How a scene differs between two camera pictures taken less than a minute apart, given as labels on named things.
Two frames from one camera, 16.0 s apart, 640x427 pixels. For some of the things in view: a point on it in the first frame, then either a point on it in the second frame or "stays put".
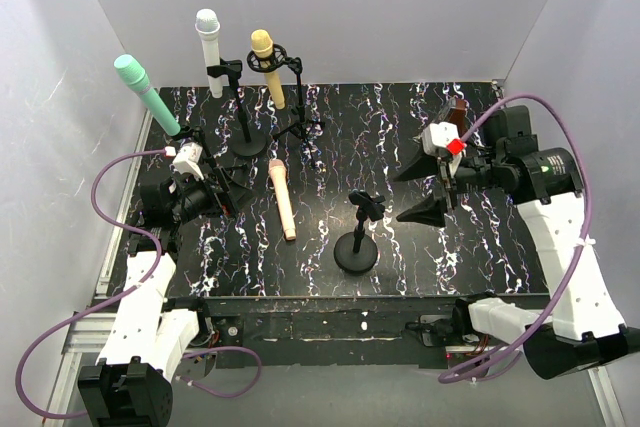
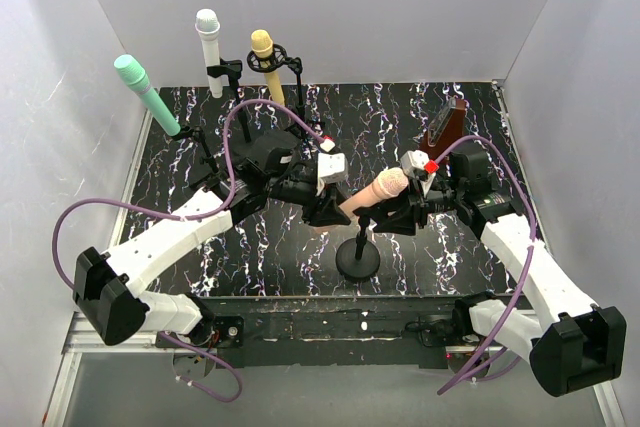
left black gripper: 220,192 → 316,200
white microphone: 207,26 stays put
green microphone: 136,77 stays put
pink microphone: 279,172 → 390,183
